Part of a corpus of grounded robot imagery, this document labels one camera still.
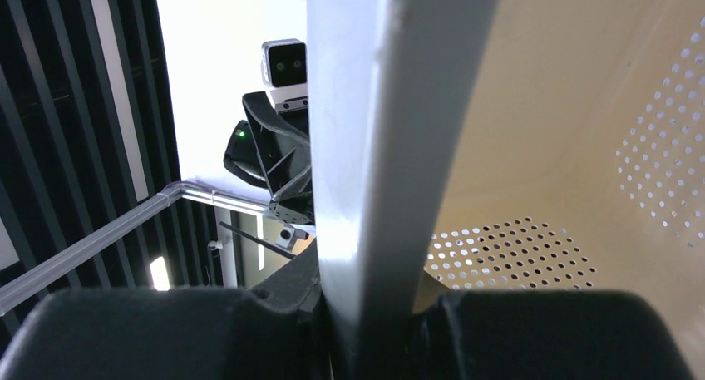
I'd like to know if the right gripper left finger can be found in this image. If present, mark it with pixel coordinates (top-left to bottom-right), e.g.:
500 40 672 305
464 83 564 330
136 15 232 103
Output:
1 245 321 379

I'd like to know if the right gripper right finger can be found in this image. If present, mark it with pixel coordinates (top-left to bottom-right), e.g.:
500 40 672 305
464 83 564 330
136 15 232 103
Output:
407 291 692 379

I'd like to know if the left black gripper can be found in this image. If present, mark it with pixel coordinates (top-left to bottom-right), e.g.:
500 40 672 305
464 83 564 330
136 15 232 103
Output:
242 91 313 202

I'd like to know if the cream perforated plastic basket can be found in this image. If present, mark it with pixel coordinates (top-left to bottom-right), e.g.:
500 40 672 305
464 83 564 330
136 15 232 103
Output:
307 0 704 379

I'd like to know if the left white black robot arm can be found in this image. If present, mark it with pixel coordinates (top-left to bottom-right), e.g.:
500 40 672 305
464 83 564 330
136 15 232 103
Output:
223 91 313 203

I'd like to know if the aluminium frame rail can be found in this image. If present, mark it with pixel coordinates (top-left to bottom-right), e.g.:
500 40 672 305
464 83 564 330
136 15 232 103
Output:
1 181 274 316

